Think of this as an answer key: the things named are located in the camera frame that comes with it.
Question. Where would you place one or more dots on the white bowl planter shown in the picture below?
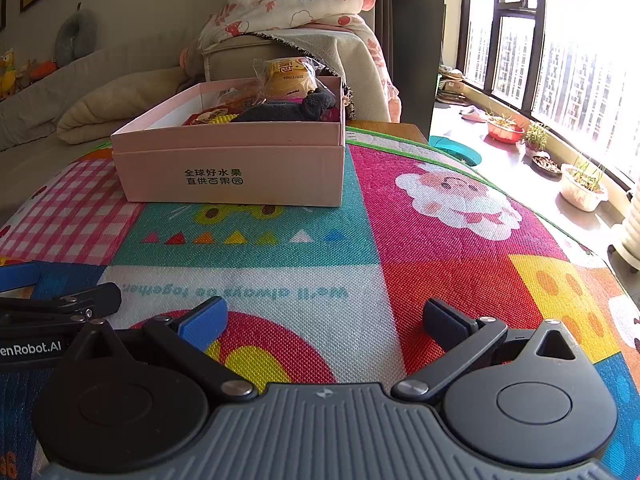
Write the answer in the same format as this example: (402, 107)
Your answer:
(582, 190)

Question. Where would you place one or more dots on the orange plush toy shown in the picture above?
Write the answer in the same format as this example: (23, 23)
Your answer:
(44, 71)

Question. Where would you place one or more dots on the dark round dish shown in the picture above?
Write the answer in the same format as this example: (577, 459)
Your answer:
(546, 166)

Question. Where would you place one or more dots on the black white striped item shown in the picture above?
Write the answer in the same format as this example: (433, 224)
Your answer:
(350, 105)

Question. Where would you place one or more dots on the dark curtain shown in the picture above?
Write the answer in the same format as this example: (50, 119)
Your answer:
(410, 35)

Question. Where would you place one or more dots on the small potted plant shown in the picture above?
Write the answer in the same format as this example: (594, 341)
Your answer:
(536, 142)

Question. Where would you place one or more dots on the cream fleece blanket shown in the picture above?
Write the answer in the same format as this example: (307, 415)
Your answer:
(115, 105)

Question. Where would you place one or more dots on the cream fringed towel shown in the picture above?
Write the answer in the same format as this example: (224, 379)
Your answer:
(350, 60)

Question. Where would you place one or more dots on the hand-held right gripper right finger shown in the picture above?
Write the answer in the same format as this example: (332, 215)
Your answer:
(445, 325)

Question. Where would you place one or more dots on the red bowl planter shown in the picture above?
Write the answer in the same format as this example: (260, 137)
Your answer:
(506, 130)

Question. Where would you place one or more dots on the clear yellow snack packet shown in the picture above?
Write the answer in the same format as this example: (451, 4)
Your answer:
(290, 80)
(240, 97)

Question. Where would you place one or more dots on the dark window frame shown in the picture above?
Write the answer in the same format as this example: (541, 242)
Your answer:
(537, 35)

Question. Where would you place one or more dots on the white ribbed plant pot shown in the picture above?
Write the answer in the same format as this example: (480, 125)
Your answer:
(629, 240)

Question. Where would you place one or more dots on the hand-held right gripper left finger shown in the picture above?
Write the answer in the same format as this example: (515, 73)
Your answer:
(205, 322)

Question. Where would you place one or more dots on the red packet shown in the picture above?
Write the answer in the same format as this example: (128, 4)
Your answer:
(200, 118)

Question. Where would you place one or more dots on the colourful play mat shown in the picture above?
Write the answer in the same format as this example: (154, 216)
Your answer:
(450, 260)

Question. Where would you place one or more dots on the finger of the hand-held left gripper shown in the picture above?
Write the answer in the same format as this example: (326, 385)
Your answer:
(75, 302)
(20, 276)

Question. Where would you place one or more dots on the beige sofa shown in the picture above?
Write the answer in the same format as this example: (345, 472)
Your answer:
(235, 60)

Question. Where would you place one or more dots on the pink slipper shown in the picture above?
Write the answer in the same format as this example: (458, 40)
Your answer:
(473, 114)

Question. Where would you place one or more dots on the grey neck pillow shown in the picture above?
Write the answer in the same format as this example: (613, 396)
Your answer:
(75, 35)

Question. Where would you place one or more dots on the floral quilted blanket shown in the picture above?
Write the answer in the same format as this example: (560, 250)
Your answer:
(290, 0)

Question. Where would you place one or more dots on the yellow plush toy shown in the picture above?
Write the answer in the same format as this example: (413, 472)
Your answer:
(7, 75)

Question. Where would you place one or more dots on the pink cardboard box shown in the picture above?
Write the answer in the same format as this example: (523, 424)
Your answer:
(230, 175)

